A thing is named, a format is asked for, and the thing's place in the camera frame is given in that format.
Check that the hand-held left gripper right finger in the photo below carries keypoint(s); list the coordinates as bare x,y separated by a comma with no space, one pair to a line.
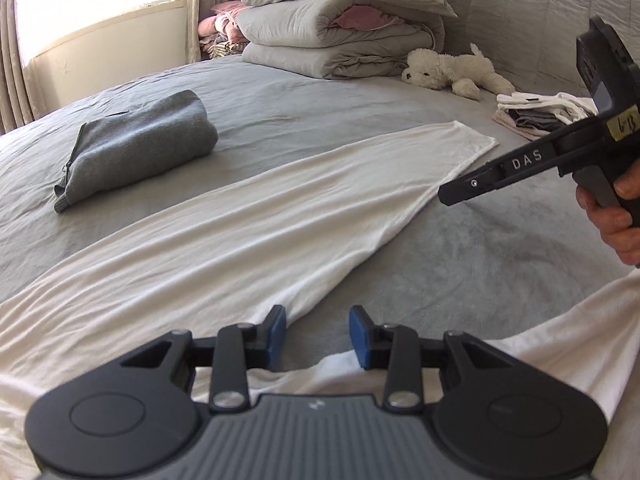
359,337

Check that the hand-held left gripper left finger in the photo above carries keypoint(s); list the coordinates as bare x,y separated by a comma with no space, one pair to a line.
277,340

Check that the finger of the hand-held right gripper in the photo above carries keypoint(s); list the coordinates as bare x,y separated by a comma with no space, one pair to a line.
500,172

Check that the white garment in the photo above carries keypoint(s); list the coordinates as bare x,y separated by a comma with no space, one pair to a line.
560,105
250,220

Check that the person's right hand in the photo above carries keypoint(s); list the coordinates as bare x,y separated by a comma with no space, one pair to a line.
620,230

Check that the folded white garment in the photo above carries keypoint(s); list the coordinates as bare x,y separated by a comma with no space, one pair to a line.
560,105

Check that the folded dark grey garment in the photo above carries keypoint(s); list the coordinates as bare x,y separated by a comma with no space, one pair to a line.
540,122

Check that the grey quilted headboard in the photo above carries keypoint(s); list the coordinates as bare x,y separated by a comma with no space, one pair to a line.
525,10

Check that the white plush dog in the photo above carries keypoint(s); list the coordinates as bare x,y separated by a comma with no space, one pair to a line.
440,67

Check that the folded grey sweater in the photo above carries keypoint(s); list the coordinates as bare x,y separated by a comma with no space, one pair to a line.
145,145

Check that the folded grey duvet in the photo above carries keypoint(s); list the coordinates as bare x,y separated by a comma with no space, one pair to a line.
300,25

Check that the pink bedding pile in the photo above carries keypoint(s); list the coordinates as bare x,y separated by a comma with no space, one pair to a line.
220,20

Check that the patterned grey curtain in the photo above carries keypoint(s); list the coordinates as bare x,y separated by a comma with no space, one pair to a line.
12,60
192,0

